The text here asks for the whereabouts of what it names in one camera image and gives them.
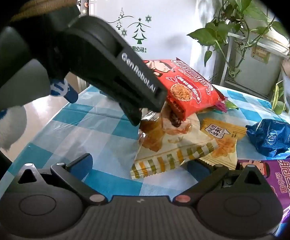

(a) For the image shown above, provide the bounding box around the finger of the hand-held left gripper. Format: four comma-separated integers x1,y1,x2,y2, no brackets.
119,102,143,127

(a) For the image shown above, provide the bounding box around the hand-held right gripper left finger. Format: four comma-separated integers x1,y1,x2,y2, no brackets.
16,153,107,204

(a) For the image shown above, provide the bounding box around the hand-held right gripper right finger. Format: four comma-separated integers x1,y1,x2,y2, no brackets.
172,160,269,204

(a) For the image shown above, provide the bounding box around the striped clear bread packet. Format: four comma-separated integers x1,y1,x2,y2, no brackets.
130,105,219,180

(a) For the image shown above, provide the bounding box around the yellow waffle snack packet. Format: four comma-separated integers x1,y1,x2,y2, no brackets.
199,118,247,171

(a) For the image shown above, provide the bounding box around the red noodle packet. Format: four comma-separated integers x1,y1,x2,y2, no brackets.
142,57,228,120

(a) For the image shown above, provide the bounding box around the pink snack packet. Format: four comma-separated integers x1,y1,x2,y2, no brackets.
202,99,228,113

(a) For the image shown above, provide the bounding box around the blue snack packet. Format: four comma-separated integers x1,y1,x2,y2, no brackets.
245,119,290,158

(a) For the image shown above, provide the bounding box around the purple noodle packet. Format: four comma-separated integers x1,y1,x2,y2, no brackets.
237,155,290,230

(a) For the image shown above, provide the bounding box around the person's left hand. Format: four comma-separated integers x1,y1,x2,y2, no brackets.
0,78,78,155

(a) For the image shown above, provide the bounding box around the blue checked tablecloth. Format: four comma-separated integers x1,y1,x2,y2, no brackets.
0,84,290,230

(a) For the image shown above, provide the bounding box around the white refrigerator with tree print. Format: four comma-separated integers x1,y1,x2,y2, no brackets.
75,0,198,90

